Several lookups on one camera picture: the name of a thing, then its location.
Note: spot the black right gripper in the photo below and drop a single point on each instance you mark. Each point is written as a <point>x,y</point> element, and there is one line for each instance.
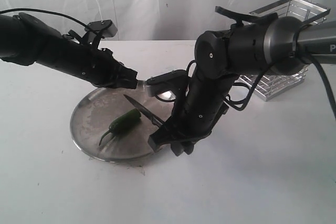
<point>188,124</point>

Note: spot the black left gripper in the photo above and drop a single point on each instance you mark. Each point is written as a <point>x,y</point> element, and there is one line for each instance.
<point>107,72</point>

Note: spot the black kitchen knife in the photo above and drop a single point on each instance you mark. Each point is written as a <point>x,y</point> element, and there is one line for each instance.
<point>155,120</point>

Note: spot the green chili pepper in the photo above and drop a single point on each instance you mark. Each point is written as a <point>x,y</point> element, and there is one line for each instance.
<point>123,124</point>

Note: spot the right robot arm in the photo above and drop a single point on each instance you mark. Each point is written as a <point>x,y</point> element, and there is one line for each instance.
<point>221,57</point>

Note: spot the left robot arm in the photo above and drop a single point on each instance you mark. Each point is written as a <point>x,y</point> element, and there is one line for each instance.
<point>26,40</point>

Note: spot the round steel plate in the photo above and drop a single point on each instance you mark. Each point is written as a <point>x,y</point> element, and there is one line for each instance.
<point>91,124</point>

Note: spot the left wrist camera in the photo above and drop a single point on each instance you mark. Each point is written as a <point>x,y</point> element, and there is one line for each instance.
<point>98,30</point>

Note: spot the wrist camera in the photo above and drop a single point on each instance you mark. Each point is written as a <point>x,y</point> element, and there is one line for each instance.
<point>174,82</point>
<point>98,30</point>

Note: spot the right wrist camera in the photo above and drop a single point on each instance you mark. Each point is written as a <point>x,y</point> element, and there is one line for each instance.
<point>174,82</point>

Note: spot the wire metal utensil holder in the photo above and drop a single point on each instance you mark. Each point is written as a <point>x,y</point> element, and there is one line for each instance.
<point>279,40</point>

